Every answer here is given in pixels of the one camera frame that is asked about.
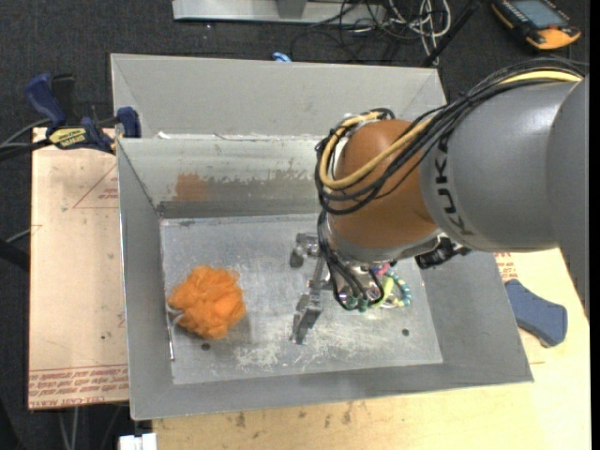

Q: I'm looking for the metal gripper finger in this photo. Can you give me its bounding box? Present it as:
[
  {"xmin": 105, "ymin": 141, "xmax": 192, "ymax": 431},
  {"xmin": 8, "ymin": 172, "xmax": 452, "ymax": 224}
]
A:
[
  {"xmin": 289, "ymin": 232, "xmax": 324, "ymax": 269},
  {"xmin": 291, "ymin": 291, "xmax": 324, "ymax": 346}
]

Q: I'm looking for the grey metal bin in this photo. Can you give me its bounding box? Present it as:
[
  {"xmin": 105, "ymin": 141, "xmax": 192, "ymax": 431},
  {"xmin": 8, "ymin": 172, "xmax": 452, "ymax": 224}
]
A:
[{"xmin": 110, "ymin": 52, "xmax": 534, "ymax": 422}]

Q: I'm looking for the orange mesh bath sponge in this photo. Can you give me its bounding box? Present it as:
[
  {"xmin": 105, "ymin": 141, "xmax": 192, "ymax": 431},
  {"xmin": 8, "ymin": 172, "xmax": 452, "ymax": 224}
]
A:
[{"xmin": 165, "ymin": 264, "xmax": 248, "ymax": 341}]

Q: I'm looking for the brown cardboard board, red print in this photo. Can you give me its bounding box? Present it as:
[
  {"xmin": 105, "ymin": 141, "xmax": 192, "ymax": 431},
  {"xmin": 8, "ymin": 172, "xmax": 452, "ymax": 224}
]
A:
[{"xmin": 27, "ymin": 127, "xmax": 588, "ymax": 411}]

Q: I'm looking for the black cylinder on white bracket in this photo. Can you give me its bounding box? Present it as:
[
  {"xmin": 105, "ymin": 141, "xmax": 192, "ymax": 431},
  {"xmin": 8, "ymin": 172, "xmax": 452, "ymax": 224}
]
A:
[{"xmin": 413, "ymin": 234, "xmax": 473, "ymax": 271}]

